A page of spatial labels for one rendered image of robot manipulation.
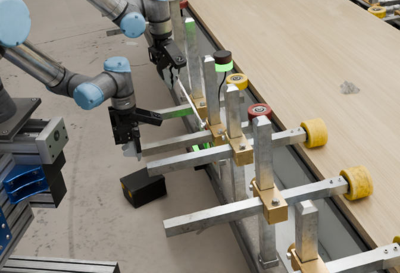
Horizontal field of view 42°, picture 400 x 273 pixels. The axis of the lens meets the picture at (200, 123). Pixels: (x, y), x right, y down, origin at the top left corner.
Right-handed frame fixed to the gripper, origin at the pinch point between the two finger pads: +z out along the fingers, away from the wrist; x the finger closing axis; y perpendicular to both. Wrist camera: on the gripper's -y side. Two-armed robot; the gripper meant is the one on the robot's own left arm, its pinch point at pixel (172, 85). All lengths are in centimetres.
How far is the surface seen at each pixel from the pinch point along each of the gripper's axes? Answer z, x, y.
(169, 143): 9.4, 13.3, -17.9
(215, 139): 9.4, 1.0, -26.1
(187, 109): 12.5, -5.8, 1.7
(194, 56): -6.3, -12.5, 3.3
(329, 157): 5, -14, -61
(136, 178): 83, -6, 67
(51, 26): 96, -68, 369
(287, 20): 5, -78, 26
